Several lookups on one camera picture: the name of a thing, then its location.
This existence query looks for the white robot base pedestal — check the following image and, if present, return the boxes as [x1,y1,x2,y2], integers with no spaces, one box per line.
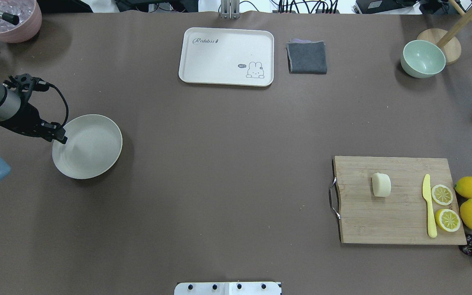
[174,281,282,295]

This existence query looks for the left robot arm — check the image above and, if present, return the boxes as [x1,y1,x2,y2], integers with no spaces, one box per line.
[0,73,67,181]

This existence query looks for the white steamed bun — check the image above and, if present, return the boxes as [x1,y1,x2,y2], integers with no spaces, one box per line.
[371,172,392,197]

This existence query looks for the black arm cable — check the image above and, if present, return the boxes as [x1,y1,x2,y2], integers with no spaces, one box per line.
[35,84,70,127]

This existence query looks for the lemon half slice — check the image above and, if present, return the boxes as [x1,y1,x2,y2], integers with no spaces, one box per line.
[434,209,461,233]
[431,184,455,206]

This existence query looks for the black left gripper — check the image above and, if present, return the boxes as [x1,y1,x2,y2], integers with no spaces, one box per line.
[0,73,68,144]

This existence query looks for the cream rabbit tray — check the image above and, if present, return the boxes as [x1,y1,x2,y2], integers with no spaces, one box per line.
[178,27,274,86]

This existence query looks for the wooden mug tree stand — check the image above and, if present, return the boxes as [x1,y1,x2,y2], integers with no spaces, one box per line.
[417,0,472,65]

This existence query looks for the grey folded cloth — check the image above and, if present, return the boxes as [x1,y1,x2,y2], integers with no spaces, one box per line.
[286,39,328,75]

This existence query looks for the yellow plastic knife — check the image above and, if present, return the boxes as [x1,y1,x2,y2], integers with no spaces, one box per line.
[422,174,438,238]

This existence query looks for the pink bowl of ice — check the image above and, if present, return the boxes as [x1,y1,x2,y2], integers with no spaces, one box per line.
[0,0,43,43]

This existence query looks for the dark purple grapes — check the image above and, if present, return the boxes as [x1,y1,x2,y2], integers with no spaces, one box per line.
[458,234,472,256]

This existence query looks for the cream round plate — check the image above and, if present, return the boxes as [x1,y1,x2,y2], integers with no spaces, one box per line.
[51,114,123,179]

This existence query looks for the aluminium frame post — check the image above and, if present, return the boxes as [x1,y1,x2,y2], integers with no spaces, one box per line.
[220,0,241,19]

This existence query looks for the wooden cutting board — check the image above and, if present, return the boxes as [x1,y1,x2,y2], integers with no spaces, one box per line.
[329,156,466,245]

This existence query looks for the mint green bowl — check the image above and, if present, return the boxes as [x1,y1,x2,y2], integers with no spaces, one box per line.
[400,40,447,79]

